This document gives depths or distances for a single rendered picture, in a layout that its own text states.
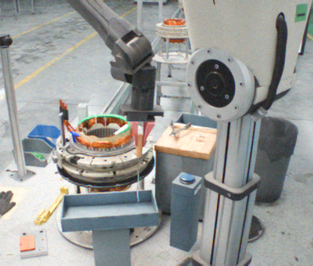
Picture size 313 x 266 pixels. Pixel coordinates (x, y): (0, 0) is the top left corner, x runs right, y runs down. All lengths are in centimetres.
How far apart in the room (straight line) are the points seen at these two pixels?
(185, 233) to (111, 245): 29
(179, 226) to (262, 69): 68
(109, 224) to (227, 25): 57
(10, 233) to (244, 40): 106
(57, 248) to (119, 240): 34
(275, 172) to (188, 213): 167
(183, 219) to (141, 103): 45
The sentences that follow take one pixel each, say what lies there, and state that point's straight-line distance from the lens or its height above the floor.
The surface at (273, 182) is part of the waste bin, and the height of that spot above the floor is 19.
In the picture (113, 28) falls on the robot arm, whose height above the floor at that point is 151.
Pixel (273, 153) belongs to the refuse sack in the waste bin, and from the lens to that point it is 271.
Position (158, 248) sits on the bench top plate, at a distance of 131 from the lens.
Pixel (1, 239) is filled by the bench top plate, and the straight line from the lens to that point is 142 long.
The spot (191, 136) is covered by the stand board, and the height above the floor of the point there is 106.
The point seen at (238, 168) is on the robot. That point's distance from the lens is 87.
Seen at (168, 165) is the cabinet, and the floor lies 99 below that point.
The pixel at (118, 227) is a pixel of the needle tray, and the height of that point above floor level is 103.
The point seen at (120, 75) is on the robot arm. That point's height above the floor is 138.
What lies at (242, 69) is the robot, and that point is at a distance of 71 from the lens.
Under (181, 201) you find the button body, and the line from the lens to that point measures 119.
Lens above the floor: 166
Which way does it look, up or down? 25 degrees down
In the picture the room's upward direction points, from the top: 1 degrees clockwise
